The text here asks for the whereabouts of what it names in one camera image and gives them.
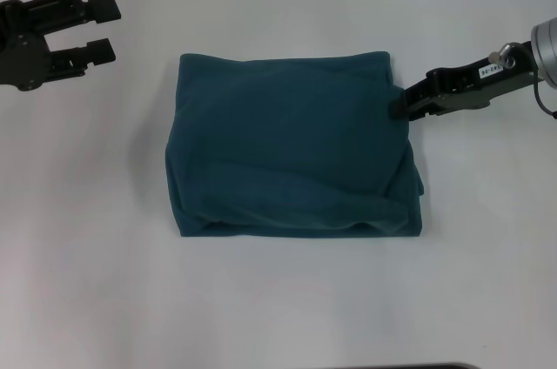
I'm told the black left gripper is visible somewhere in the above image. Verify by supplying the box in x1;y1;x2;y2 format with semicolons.
0;0;123;93

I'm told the teal t-shirt with beige print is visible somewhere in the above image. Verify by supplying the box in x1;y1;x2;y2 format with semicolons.
164;50;426;240

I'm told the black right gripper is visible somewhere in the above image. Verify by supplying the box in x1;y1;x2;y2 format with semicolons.
389;40;546;123

